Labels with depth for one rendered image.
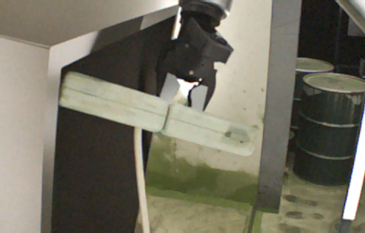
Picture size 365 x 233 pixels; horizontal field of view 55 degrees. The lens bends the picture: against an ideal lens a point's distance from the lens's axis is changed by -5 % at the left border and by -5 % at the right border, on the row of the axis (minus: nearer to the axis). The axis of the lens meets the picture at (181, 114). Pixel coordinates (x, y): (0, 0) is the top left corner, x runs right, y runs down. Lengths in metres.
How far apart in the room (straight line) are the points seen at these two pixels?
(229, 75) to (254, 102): 0.25
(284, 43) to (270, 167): 0.90
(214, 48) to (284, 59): 1.98
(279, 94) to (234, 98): 0.31
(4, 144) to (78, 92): 0.13
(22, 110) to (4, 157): 0.06
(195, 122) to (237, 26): 1.96
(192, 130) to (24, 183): 0.25
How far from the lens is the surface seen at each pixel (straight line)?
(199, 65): 0.59
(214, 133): 0.55
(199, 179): 2.91
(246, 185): 2.85
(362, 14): 0.64
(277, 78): 2.52
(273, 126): 2.62
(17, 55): 0.36
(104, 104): 0.50
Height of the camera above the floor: 1.69
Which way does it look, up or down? 21 degrees down
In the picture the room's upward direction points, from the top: straight up
